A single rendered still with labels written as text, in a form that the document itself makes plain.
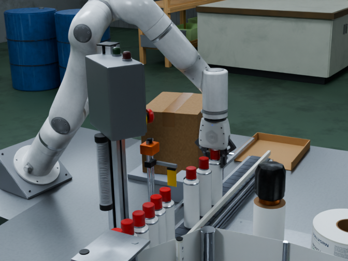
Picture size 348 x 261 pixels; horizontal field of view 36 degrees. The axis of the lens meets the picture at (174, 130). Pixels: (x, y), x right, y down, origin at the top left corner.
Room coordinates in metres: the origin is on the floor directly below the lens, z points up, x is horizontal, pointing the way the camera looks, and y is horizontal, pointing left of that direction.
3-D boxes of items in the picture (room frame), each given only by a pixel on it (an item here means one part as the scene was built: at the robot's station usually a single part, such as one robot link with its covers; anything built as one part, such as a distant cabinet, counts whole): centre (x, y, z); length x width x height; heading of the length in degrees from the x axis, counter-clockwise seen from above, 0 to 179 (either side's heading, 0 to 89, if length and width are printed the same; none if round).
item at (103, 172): (1.32, 0.19, 1.18); 0.04 x 0.04 x 0.21
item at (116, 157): (1.45, 0.17, 1.16); 0.04 x 0.04 x 0.67; 62
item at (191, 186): (1.56, -0.05, 0.98); 0.05 x 0.05 x 0.20
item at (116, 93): (1.36, 0.15, 1.38); 0.17 x 0.10 x 0.19; 27
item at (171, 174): (1.47, 0.01, 1.09); 0.03 x 0.01 x 0.06; 62
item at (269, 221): (1.35, -0.26, 1.03); 0.09 x 0.09 x 0.30
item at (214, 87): (1.72, -0.14, 1.29); 0.09 x 0.08 x 0.13; 7
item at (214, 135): (1.72, -0.14, 1.15); 0.10 x 0.07 x 0.11; 62
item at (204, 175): (1.64, -0.10, 0.98); 0.05 x 0.05 x 0.20
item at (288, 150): (2.29, -0.45, 0.85); 0.30 x 0.26 x 0.04; 152
